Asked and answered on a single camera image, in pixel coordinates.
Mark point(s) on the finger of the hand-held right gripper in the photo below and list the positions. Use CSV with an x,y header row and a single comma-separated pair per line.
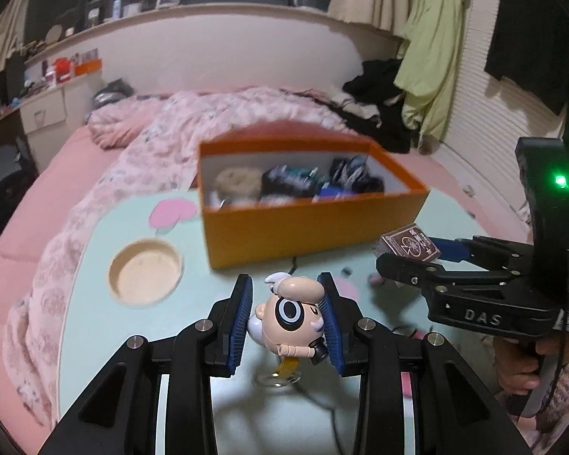
x,y
408,272
453,249

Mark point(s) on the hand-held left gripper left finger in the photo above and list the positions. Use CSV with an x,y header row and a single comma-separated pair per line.
x,y
239,327

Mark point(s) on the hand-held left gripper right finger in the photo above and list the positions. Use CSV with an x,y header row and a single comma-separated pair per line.
x,y
332,331

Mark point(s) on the brown card box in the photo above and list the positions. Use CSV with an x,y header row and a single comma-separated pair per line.
x,y
410,244

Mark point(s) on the orange cardboard box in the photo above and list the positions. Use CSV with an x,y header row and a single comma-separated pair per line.
x,y
289,232

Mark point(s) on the blue tin box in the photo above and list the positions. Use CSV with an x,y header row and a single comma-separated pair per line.
x,y
332,193

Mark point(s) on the black patterned bag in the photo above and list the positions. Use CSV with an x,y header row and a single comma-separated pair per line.
x,y
355,173

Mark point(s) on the beige fluffy scrunchie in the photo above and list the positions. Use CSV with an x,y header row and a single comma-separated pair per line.
x,y
237,182

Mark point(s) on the black fluffy pouch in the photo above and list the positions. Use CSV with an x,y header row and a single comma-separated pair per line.
x,y
287,182

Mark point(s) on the red container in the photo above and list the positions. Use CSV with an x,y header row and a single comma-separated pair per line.
x,y
61,70

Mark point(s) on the person's right hand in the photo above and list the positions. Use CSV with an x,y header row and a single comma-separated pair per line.
x,y
517,369

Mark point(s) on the pile of black clothes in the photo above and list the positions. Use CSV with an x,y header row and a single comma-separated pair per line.
x,y
384,113

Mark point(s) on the light green hanging garment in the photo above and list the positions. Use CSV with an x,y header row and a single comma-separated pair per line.
x,y
431,57

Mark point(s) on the black hanging garment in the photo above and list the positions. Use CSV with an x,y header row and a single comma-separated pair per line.
x,y
526,33

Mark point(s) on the pink floral quilt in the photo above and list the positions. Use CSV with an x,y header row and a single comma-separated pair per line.
x,y
194,118

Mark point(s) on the pink bed sheet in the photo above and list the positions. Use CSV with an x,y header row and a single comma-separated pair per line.
x,y
52,175

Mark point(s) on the grey bundle on bed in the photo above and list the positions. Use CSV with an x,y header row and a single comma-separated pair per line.
x,y
114,92

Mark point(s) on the white drawer cabinet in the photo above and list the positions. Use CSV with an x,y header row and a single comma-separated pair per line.
x,y
42,113

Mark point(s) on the small orange box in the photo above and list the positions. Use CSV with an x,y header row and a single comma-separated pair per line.
x,y
87,67

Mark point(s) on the white bottle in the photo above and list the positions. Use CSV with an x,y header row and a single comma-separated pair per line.
x,y
117,7

